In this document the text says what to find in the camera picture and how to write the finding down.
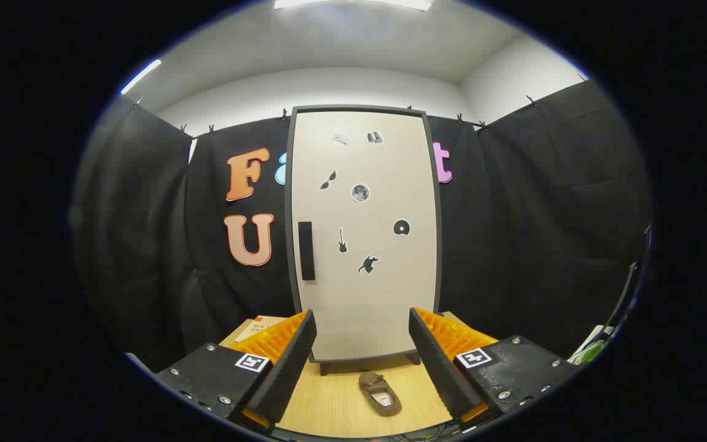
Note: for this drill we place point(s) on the long ceiling light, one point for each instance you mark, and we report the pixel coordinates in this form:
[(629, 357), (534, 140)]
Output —
[(353, 3)]

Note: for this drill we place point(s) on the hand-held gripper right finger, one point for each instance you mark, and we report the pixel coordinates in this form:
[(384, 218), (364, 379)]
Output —
[(439, 368)]

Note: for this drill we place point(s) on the beige shoe cabinet door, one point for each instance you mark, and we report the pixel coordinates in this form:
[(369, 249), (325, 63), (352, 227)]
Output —
[(378, 294)]

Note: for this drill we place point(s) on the row of black cloth clips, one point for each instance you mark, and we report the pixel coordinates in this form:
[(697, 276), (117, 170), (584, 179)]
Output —
[(482, 126)]

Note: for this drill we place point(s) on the brown fuzzy shoe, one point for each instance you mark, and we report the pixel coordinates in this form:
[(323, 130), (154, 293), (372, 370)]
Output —
[(381, 396)]

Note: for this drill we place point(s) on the dark grey shoe cabinet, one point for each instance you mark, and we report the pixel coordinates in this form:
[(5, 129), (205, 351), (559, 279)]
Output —
[(359, 109)]

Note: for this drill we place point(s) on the black backdrop cloth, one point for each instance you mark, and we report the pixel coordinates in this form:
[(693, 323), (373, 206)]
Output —
[(544, 215)]

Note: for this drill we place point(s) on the narrow ceiling light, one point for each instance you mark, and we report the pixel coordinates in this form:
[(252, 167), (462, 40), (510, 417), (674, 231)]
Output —
[(140, 77)]

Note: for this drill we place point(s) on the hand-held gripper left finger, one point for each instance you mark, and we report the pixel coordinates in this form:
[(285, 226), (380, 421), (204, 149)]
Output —
[(292, 368)]

